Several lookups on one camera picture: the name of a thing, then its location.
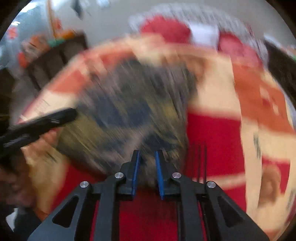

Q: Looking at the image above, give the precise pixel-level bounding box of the white square pillow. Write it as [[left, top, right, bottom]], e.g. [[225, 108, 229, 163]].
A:
[[188, 22, 220, 49]]

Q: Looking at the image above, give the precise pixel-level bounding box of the right red heart cushion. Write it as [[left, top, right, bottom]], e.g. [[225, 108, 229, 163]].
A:
[[218, 32, 263, 68]]

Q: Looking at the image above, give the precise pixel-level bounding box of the floral padded headboard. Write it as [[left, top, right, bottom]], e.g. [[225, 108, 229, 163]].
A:
[[128, 3, 268, 66]]

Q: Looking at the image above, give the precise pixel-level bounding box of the red heart cushion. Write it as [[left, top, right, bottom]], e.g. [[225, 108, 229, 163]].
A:
[[218, 32, 263, 68], [140, 16, 191, 44]]

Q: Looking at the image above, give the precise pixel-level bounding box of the dark carved wooden cabinet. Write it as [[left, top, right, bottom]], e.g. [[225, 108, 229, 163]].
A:
[[264, 40, 296, 107]]

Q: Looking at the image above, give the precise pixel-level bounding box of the person's left hand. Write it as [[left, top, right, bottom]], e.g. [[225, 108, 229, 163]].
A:
[[1, 167, 36, 207]]

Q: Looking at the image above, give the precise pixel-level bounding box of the dark wooden side table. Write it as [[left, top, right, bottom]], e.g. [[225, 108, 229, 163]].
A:
[[26, 32, 88, 92]]

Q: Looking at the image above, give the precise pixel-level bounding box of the red orange patchwork blanket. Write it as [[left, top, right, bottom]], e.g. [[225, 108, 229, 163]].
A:
[[22, 35, 295, 240]]

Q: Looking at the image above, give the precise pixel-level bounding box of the dark floral patterned shirt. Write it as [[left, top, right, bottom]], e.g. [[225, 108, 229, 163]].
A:
[[56, 59, 196, 186]]

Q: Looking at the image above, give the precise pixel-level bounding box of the left red heart cushion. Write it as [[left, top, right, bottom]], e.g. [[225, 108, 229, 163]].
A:
[[140, 16, 191, 44]]

